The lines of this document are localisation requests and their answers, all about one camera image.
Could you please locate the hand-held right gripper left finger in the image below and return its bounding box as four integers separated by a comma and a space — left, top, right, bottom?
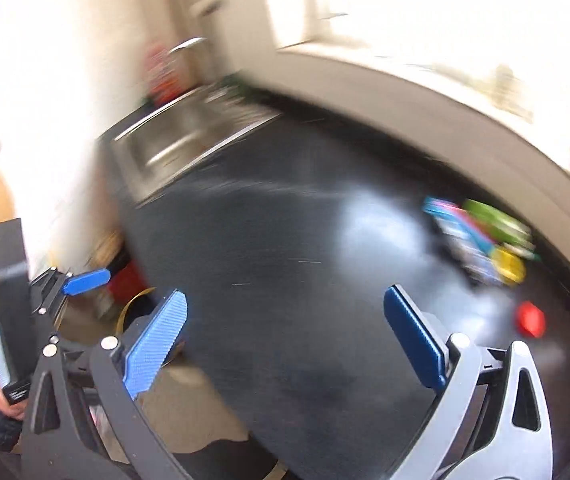
21, 288, 192, 480

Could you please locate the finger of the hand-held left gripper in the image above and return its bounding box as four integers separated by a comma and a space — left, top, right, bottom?
29, 267, 112, 319

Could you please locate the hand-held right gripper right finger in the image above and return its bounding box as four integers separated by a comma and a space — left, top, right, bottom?
383, 284, 554, 480

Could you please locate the person's left hand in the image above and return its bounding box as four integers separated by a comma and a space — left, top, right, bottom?
0, 369, 29, 421

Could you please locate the red box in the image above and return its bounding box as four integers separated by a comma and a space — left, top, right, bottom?
109, 261, 152, 307

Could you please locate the blue pink snack wrapper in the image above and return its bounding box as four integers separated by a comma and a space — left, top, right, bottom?
424, 197, 496, 283

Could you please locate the red round lid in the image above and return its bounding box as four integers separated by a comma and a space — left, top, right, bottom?
516, 301, 548, 337

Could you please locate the green carton with barcode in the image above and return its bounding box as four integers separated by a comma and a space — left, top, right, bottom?
464, 199, 534, 252

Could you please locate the steel sink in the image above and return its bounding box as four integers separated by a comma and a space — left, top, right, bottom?
111, 87, 284, 207

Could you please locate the red printed packet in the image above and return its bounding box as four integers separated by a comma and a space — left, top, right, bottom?
146, 44, 182, 104

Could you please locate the steel faucet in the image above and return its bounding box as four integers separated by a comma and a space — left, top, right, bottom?
167, 37, 206, 57

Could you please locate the yellow tape ring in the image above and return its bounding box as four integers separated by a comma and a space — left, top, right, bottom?
491, 245, 526, 287

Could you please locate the white window frame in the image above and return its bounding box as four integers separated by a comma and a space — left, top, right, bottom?
272, 0, 570, 128

